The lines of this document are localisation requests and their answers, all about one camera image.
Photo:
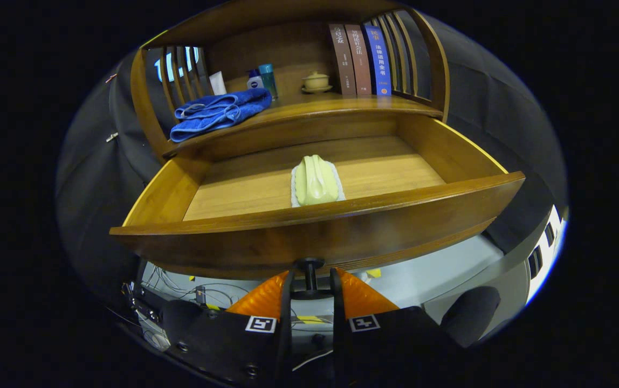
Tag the white furniture with dark slots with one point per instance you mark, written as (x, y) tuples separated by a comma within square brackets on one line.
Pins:
[(544, 253)]

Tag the blue book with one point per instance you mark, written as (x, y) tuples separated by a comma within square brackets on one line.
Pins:
[(378, 59)]

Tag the dark brown book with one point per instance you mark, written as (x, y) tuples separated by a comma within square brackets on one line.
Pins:
[(342, 59)]

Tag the beige lidded tea cup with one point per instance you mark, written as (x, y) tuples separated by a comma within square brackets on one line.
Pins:
[(316, 82)]

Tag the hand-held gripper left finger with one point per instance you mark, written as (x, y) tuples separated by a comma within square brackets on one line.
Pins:
[(287, 318)]

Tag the white lotion bottle blue cap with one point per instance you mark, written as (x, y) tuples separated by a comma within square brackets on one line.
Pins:
[(254, 82)]

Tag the blue folded towel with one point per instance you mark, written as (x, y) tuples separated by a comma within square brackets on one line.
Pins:
[(212, 113)]

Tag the wooden countertop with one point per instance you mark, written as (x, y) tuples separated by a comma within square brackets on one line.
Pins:
[(309, 105)]

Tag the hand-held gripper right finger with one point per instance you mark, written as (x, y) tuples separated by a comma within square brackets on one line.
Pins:
[(336, 318)]

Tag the wooden drawer with black knob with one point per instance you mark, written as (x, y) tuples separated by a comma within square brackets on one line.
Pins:
[(342, 237)]

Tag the green scrub brush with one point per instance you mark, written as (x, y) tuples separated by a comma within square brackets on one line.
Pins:
[(315, 183)]

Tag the teal clear bottle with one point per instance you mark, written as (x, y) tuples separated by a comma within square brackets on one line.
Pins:
[(268, 81)]

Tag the white tube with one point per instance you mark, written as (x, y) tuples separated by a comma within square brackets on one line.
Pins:
[(218, 83)]

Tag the black rounded object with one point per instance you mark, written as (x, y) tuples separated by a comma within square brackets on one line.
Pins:
[(471, 315)]

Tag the reddish brown book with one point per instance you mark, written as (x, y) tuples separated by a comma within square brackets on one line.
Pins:
[(359, 59)]

